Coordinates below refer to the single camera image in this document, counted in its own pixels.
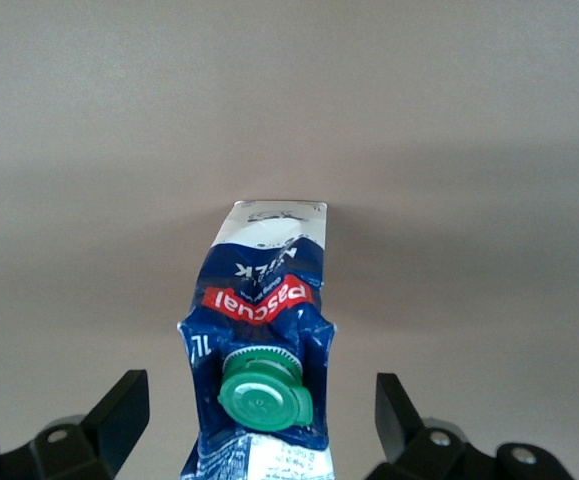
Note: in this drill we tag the blue milk carton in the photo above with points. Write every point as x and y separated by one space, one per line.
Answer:
264 300

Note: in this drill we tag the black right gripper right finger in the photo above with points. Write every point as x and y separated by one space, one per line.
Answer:
429 455

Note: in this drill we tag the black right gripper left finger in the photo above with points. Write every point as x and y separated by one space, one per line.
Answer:
84 450

